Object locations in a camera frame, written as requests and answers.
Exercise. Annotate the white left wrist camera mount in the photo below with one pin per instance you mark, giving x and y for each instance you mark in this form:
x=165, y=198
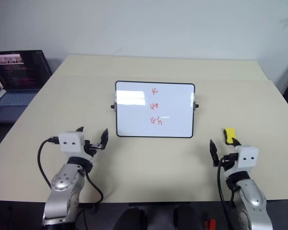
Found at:
x=70, y=143

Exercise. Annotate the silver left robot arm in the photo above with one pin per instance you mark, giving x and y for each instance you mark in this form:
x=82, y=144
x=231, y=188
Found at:
x=62, y=182

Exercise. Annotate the small red object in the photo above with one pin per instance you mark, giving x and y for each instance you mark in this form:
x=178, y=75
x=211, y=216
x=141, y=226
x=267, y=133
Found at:
x=210, y=221

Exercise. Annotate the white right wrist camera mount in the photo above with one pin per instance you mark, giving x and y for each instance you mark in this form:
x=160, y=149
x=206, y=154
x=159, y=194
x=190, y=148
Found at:
x=247, y=157

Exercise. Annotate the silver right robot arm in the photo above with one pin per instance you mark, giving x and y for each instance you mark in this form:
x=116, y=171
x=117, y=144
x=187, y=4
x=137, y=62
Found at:
x=252, y=194

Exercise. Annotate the blue-grey open laptop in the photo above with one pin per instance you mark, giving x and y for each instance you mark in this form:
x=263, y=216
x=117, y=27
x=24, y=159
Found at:
x=19, y=72

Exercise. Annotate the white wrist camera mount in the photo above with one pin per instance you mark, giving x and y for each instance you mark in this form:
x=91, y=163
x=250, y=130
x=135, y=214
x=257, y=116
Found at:
x=70, y=143
x=247, y=157

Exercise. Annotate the black-framed tabletop whiteboard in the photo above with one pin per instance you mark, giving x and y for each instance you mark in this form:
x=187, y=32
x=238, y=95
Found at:
x=134, y=115

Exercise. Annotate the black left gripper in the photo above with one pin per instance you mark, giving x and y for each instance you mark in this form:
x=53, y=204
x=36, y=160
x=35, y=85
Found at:
x=93, y=146

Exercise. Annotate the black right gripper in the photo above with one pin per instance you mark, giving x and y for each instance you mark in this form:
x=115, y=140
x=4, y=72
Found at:
x=230, y=158

